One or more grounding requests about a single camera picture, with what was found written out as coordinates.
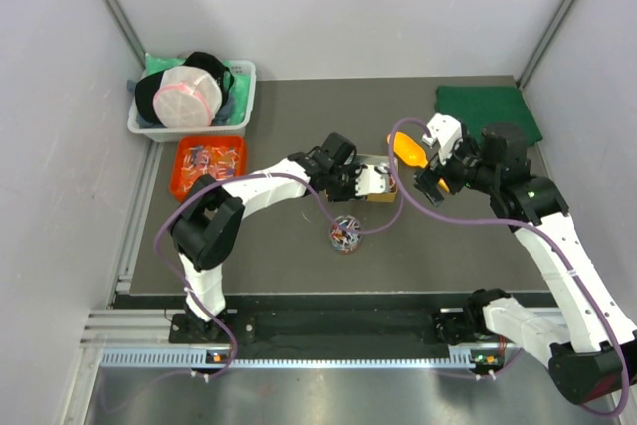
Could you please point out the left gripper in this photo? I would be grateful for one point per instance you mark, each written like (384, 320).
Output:
(350, 193)

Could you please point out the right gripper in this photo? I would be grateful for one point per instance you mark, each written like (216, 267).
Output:
(468, 146)

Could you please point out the yellow plastic scoop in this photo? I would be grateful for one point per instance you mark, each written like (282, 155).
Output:
(408, 150)

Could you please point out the tan candy box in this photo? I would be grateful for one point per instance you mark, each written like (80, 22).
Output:
(374, 159)

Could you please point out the clear plastic cup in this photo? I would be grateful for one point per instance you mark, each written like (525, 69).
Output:
(344, 234)

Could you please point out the white round lid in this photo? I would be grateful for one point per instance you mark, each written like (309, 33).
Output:
(383, 169)

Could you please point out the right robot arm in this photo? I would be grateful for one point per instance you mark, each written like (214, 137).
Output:
(593, 353)

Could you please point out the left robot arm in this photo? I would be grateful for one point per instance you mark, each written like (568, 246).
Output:
(205, 233)

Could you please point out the dark green folded cloth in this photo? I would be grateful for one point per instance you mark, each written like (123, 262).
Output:
(477, 107)

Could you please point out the orange candy tray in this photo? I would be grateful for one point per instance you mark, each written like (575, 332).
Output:
(221, 157)

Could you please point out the white plastic basket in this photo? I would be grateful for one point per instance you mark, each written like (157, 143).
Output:
(164, 135)

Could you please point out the white mesh laundry bag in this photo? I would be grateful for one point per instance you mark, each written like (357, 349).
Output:
(187, 98)

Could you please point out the black cap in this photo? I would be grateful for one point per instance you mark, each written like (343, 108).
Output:
(218, 70)

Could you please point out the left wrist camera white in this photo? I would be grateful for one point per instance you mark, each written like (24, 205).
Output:
(369, 182)

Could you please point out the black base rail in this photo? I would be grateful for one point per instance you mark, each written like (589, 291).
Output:
(325, 326)

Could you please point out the white cable duct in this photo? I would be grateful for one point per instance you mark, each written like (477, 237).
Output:
(199, 358)

